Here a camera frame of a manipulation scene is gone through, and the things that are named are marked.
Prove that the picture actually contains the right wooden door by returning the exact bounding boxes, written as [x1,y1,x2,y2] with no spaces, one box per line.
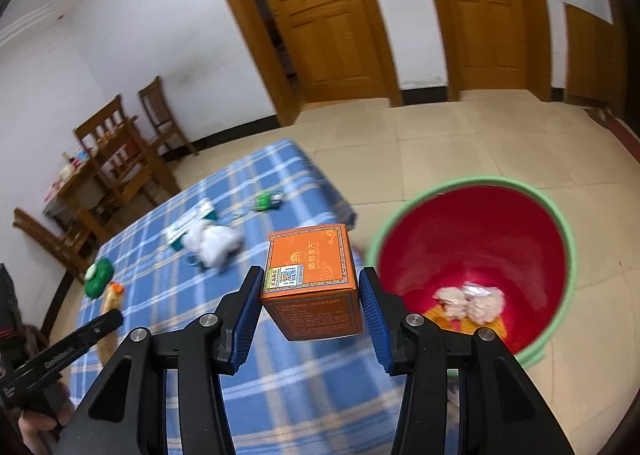
[434,0,552,102]

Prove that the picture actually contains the wooden dining table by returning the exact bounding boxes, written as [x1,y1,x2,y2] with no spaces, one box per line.
[41,117,181,246]

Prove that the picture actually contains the green clover-shaped toy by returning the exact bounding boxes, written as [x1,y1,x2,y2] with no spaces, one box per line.
[85,258,114,299]

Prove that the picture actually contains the red doormat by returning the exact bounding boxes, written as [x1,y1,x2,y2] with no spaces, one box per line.
[585,108,640,162]

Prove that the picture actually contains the person's left hand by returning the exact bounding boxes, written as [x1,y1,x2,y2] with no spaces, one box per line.
[18,383,75,455]

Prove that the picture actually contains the white cloth bundle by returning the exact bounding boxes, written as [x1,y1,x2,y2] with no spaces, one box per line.
[181,219,243,269]

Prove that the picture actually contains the red bucket with green rim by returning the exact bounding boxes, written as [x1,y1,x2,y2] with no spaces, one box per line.
[363,175,578,368]

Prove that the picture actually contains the white and teal medicine box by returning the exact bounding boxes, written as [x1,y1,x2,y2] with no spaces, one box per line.
[163,198,218,251]

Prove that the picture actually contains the blue plaid blanket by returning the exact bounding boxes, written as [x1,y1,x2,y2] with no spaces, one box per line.
[58,140,405,454]

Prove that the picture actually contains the side wooden chair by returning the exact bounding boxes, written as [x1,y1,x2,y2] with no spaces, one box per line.
[12,208,98,284]

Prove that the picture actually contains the left wooden door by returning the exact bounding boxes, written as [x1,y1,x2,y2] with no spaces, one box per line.
[227,0,402,126]

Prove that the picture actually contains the wooden door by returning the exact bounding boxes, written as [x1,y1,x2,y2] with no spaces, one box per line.
[434,0,552,102]
[227,0,402,126]

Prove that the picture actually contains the low wooden cabinet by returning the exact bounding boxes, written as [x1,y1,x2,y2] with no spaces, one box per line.
[564,4,626,112]

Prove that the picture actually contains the white paper ball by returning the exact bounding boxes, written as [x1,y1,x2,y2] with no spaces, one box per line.
[462,282,506,325]

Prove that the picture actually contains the orange cardboard box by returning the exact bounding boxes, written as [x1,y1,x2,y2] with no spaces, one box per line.
[260,224,362,341]

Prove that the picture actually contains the far wooden chair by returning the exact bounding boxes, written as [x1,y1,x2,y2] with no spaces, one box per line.
[138,76,198,156]

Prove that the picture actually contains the green frog toy keychain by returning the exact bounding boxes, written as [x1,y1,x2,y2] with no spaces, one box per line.
[231,190,284,221]

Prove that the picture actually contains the yellow foam fruit net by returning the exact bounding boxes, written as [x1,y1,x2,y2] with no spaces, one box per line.
[424,305,508,339]

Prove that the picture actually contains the near wooden chair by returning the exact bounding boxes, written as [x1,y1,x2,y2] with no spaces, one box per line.
[74,94,180,206]

